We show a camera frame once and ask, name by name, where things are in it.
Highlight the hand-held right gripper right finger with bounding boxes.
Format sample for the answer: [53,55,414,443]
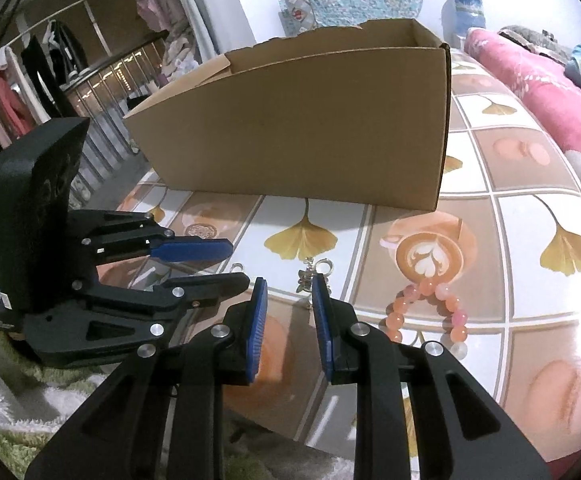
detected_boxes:
[311,275,553,480]

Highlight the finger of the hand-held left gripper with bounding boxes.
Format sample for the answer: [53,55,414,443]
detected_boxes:
[68,210,234,266]
[20,272,251,368]

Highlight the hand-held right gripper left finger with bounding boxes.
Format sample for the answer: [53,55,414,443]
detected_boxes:
[23,276,268,480]

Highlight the gold clover charm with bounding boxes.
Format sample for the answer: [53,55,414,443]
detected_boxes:
[297,257,316,295]

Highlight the pink bead bracelet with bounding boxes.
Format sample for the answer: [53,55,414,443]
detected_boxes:
[384,277,471,358]

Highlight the brown cardboard box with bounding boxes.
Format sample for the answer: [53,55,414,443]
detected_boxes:
[123,17,452,212]

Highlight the hanging pink garments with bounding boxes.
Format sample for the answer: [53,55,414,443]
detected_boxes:
[0,67,37,157]

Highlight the hanging black jacket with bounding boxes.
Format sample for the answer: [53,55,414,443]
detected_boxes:
[20,19,90,126]

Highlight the metal railing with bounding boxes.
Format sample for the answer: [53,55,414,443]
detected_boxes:
[58,35,172,201]

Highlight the white green fluffy towel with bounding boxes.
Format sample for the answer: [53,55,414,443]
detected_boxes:
[0,280,356,480]

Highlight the hanging pale pink clothes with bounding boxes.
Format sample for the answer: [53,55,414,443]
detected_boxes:
[135,0,192,36]

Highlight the pink floral blanket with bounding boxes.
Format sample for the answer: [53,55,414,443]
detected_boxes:
[463,27,581,243]

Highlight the blue water jug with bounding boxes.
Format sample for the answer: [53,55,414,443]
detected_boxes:
[449,0,487,30]

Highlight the grey patterned pillow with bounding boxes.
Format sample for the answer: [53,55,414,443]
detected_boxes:
[497,25,574,64]

